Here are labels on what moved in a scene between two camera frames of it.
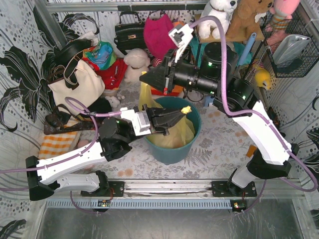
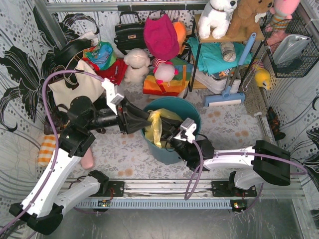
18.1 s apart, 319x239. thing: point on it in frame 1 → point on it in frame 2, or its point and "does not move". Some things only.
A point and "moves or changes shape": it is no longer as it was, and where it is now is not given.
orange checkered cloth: x=56 y=143 does not move
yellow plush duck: x=262 y=78 does not move
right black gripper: x=170 y=77 → x=175 y=136
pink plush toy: x=282 y=11 does not move
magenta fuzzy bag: x=157 y=38 does not move
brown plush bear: x=243 y=23 does not move
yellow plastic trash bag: x=181 y=135 moves or changes shape
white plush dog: x=222 y=9 does not move
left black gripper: x=153 y=121 → x=121 y=119
